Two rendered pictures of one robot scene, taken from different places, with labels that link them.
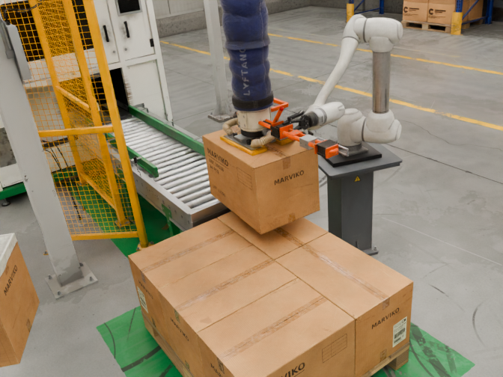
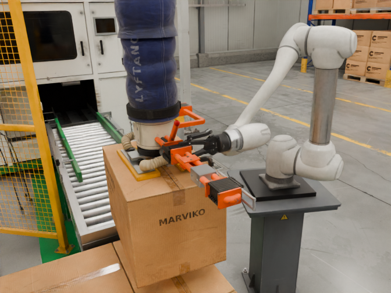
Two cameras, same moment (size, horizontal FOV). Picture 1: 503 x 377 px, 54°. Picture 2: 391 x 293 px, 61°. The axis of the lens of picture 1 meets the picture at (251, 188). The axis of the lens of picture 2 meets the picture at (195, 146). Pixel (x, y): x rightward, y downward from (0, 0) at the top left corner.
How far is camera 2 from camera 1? 138 cm
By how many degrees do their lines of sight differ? 8
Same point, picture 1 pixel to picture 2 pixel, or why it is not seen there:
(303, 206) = (202, 254)
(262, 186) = (139, 227)
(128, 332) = not seen: outside the picture
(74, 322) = not seen: outside the picture
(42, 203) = not seen: outside the picture
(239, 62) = (131, 57)
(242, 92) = (133, 97)
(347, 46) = (283, 57)
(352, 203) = (276, 244)
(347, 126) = (277, 155)
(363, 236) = (286, 281)
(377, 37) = (323, 49)
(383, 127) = (320, 161)
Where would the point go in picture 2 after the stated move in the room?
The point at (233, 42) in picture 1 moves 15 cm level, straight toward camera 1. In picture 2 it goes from (124, 28) to (110, 30)
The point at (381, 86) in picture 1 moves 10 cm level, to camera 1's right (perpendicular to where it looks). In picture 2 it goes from (322, 111) to (344, 111)
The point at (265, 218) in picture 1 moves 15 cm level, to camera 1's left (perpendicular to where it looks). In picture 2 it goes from (144, 268) to (106, 267)
